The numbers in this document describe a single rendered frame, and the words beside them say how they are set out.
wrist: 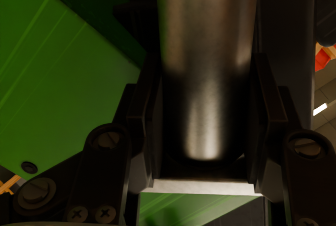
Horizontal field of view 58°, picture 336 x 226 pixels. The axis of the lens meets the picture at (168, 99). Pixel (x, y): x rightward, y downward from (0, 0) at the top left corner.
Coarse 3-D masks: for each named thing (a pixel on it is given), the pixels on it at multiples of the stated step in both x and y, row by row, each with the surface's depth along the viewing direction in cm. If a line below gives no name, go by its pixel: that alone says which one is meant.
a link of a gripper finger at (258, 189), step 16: (256, 64) 10; (256, 80) 10; (272, 80) 10; (256, 96) 9; (272, 96) 9; (288, 96) 10; (256, 112) 9; (272, 112) 8; (288, 112) 10; (256, 128) 9; (272, 128) 8; (288, 128) 9; (256, 144) 9; (272, 144) 8; (256, 160) 9; (272, 160) 8; (256, 176) 10; (272, 176) 8; (256, 192) 10; (272, 192) 9
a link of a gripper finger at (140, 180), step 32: (160, 64) 11; (128, 96) 11; (160, 96) 10; (128, 128) 9; (160, 128) 11; (64, 160) 8; (160, 160) 11; (32, 192) 7; (64, 192) 8; (128, 192) 9
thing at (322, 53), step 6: (318, 48) 300; (324, 48) 313; (330, 48) 311; (318, 54) 312; (324, 54) 315; (330, 54) 313; (318, 60) 311; (324, 60) 313; (318, 66) 313; (324, 66) 311
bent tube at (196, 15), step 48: (192, 0) 8; (240, 0) 8; (192, 48) 9; (240, 48) 9; (192, 96) 9; (240, 96) 10; (192, 144) 10; (240, 144) 11; (192, 192) 11; (240, 192) 11
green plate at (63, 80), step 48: (0, 0) 12; (48, 0) 12; (96, 0) 17; (0, 48) 14; (48, 48) 13; (96, 48) 13; (0, 96) 15; (48, 96) 15; (96, 96) 14; (0, 144) 17; (48, 144) 17; (144, 192) 18
